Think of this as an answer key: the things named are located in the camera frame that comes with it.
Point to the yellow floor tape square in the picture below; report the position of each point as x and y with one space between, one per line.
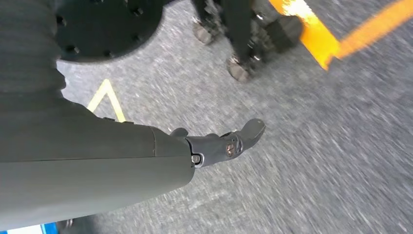
309 29

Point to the black round bolted flange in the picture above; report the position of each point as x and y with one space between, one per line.
109 29

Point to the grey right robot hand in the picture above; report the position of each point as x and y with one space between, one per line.
96 161

